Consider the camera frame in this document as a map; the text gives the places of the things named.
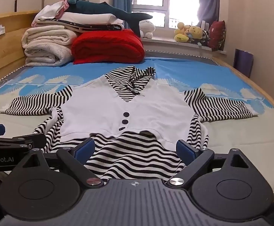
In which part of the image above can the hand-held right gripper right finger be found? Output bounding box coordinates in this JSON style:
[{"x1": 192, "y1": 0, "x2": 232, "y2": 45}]
[{"x1": 164, "y1": 139, "x2": 257, "y2": 189}]

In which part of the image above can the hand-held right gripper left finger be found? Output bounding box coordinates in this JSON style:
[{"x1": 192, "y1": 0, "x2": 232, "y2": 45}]
[{"x1": 18, "y1": 138, "x2": 104, "y2": 189}]

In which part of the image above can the striped black white hoodie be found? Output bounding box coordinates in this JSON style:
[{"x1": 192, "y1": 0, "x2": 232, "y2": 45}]
[{"x1": 0, "y1": 65, "x2": 257, "y2": 182}]

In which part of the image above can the white pink clothes pile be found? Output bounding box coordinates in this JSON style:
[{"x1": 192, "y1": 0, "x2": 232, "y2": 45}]
[{"x1": 31, "y1": 0, "x2": 69, "y2": 27}]

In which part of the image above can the blue patterned bed mat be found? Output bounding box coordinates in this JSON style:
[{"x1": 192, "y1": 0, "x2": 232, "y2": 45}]
[{"x1": 0, "y1": 56, "x2": 274, "y2": 193}]

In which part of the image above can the wooden headboard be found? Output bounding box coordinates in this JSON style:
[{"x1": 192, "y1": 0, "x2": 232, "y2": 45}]
[{"x1": 0, "y1": 10, "x2": 41, "y2": 83}]

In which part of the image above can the cream rolled quilt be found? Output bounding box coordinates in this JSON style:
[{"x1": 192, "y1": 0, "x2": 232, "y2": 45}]
[{"x1": 21, "y1": 25, "x2": 77, "y2": 67}]

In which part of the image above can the purple bag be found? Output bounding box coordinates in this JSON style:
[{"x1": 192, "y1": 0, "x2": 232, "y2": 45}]
[{"x1": 233, "y1": 49, "x2": 254, "y2": 78}]

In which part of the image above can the red folded blanket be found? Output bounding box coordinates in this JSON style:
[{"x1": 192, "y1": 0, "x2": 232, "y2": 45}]
[{"x1": 71, "y1": 29, "x2": 146, "y2": 65}]

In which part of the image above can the white window sill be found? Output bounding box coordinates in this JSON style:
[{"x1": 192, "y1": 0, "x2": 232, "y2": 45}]
[{"x1": 140, "y1": 36, "x2": 227, "y2": 57}]

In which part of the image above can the striped dark plush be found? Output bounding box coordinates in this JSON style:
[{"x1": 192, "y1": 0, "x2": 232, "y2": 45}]
[{"x1": 199, "y1": 29, "x2": 210, "y2": 47}]

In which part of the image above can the yellow duck plush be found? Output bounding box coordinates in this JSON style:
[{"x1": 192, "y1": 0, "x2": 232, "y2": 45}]
[{"x1": 174, "y1": 22, "x2": 191, "y2": 43}]

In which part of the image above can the yellow round plush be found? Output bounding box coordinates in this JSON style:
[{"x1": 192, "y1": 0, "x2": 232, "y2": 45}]
[{"x1": 188, "y1": 26, "x2": 204, "y2": 44}]

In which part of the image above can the dark red bag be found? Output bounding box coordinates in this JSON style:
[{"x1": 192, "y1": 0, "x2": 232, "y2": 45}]
[{"x1": 208, "y1": 20, "x2": 226, "y2": 52}]

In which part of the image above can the navy starred folded blanket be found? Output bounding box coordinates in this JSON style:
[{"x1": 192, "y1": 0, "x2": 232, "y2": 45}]
[{"x1": 36, "y1": 20, "x2": 124, "y2": 33}]

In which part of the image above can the white mushroom plush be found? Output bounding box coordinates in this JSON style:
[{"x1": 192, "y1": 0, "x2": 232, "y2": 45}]
[{"x1": 139, "y1": 19, "x2": 156, "y2": 39}]

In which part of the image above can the white folded comforter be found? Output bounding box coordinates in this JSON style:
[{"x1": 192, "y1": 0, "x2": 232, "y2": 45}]
[{"x1": 61, "y1": 12, "x2": 124, "y2": 25}]

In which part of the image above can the teal shark plush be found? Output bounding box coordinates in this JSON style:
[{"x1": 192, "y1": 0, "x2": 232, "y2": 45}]
[{"x1": 65, "y1": 0, "x2": 153, "y2": 37}]

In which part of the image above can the white framed window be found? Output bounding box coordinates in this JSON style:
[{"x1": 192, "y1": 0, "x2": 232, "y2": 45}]
[{"x1": 131, "y1": 0, "x2": 202, "y2": 29}]

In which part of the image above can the blue curtain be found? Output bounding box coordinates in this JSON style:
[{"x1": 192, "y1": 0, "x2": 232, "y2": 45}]
[
  {"x1": 199, "y1": 0, "x2": 221, "y2": 28},
  {"x1": 113, "y1": 0, "x2": 134, "y2": 29}
]

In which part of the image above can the wooden bed frame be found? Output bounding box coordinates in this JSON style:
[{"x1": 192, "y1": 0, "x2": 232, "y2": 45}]
[{"x1": 212, "y1": 56, "x2": 274, "y2": 121}]

